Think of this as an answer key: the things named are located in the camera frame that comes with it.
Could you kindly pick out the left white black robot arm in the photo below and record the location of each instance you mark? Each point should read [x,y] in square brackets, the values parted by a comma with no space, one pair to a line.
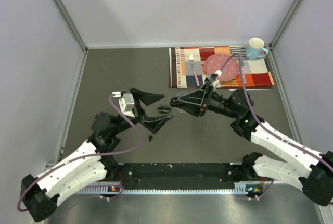
[93,160]

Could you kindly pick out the black marbled earbud charging case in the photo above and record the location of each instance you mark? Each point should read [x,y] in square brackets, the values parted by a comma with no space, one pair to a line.
[163,109]

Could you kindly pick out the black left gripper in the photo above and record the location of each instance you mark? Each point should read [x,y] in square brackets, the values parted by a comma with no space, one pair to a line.
[153,124]

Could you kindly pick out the pink-handled metal fork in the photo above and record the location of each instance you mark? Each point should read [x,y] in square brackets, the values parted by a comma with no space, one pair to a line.
[192,63]

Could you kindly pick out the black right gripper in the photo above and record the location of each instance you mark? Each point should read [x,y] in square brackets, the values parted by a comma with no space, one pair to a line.
[198,102]

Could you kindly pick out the glossy black gold-striped earbud case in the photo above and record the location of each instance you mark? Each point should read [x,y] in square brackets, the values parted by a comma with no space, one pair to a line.
[174,102]

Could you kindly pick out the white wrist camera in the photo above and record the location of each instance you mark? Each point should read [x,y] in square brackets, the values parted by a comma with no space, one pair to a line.
[213,79]
[126,103]

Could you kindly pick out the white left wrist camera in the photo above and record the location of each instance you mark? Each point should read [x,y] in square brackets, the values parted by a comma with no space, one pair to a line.
[126,103]

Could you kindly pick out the pink-handled metal knife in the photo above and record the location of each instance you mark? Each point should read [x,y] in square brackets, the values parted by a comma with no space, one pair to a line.
[241,63]

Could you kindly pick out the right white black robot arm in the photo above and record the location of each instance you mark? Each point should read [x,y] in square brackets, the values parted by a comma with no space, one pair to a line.
[308,170]

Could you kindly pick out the pink polka-dot plate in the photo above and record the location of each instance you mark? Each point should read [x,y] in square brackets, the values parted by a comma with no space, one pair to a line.
[227,64]

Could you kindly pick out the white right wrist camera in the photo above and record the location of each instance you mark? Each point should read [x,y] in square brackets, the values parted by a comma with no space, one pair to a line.
[213,79]

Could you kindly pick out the colourful patchwork placemat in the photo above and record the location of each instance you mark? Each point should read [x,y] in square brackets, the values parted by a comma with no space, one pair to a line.
[189,67]

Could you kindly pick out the light blue mug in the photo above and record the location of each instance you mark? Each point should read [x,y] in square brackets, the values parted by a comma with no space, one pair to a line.
[256,49]

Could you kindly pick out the clear plastic cup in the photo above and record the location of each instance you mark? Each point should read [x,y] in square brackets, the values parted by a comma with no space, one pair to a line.
[182,95]

